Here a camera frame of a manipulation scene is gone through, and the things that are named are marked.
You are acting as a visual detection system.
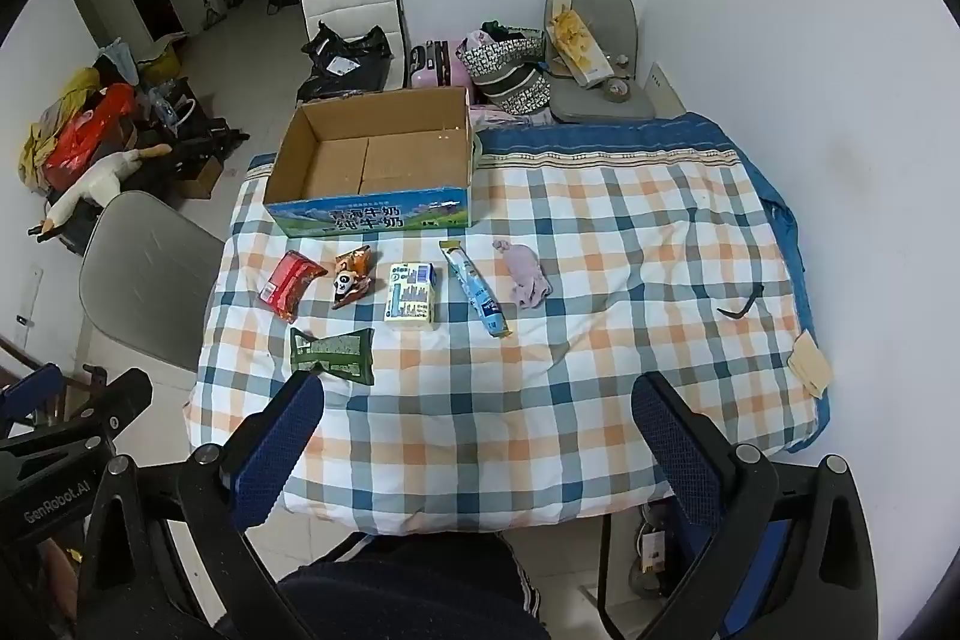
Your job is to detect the purple sock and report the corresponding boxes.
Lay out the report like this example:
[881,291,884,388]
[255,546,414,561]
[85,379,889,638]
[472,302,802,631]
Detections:
[492,239,552,311]

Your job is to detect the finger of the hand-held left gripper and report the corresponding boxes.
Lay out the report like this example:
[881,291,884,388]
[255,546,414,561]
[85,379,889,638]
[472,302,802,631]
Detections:
[0,362,65,422]
[71,368,155,438]

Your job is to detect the black hair tie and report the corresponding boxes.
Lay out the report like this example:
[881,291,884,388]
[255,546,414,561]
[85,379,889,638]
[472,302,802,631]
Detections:
[716,282,764,319]

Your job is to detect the white goose plush toy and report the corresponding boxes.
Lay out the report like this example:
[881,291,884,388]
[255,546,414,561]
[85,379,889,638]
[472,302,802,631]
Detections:
[28,143,173,244]

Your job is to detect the yellow cloth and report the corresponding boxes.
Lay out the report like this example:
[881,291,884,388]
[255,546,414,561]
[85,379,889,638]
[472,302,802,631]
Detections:
[19,66,102,191]

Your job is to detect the small floor cardboard box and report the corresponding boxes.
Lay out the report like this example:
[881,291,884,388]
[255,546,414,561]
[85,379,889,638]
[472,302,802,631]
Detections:
[176,156,226,200]

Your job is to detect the grey shell chair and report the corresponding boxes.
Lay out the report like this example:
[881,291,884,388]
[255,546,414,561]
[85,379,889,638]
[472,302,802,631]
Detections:
[79,190,226,386]

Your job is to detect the yellow snack bag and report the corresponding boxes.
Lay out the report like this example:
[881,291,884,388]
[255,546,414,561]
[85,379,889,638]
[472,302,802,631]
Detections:
[546,6,612,88]

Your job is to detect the patterned tote bag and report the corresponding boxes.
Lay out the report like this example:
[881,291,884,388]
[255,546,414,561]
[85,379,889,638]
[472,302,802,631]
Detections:
[457,29,552,116]

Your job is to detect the person's legs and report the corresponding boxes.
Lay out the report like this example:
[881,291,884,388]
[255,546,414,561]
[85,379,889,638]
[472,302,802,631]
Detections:
[277,531,552,640]

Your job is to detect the red plastic bag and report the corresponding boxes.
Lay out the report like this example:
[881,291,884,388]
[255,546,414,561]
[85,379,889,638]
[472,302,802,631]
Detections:
[41,83,136,172]

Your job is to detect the panda print snack packet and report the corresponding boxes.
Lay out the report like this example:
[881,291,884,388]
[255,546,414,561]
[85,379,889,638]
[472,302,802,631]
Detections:
[331,245,374,310]

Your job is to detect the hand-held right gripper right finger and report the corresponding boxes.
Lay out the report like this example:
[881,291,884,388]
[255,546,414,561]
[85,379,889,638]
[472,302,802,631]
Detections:
[631,372,880,640]

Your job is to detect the green packet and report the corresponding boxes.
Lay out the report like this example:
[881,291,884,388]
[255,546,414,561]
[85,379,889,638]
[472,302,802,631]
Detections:
[289,326,376,386]

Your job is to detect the beige card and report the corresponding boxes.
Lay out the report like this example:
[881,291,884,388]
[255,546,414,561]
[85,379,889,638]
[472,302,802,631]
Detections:
[789,331,833,397]

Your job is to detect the black bag pile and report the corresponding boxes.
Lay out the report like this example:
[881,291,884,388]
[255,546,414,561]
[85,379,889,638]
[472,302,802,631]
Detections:
[127,115,252,176]

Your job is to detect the red snack packet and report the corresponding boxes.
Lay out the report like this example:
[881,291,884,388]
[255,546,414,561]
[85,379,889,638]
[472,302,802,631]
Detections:
[259,250,329,320]

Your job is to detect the long blue packet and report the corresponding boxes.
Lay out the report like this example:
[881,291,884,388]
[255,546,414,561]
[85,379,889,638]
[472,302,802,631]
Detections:
[439,240,512,339]

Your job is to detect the white blue tissue pack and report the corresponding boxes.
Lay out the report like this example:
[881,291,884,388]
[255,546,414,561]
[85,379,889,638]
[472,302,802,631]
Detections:
[385,261,438,331]

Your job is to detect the pink suitcase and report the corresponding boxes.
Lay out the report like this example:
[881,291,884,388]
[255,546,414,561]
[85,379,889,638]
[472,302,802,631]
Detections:
[407,38,473,90]

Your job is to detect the light blue cloth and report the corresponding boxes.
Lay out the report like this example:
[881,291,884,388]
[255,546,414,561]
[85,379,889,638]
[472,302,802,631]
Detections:
[97,38,140,86]

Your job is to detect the plaid blanket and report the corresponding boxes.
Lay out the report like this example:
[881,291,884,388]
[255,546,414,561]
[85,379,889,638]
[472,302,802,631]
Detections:
[184,111,833,532]

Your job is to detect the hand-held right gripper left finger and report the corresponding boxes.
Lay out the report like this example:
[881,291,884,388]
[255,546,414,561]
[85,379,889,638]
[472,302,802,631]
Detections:
[75,370,325,640]

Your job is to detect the black plastic bag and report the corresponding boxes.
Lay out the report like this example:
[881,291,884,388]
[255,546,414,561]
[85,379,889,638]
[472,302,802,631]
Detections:
[296,20,395,103]

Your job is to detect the white board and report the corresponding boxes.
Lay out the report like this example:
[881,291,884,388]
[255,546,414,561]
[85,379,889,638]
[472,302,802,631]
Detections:
[646,61,683,112]

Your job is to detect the grey cushioned chair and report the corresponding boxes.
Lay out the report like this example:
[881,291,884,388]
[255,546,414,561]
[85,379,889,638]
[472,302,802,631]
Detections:
[544,0,661,124]

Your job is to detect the brown wooden chair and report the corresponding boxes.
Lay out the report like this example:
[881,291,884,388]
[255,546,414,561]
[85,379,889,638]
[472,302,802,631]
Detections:
[0,332,98,431]

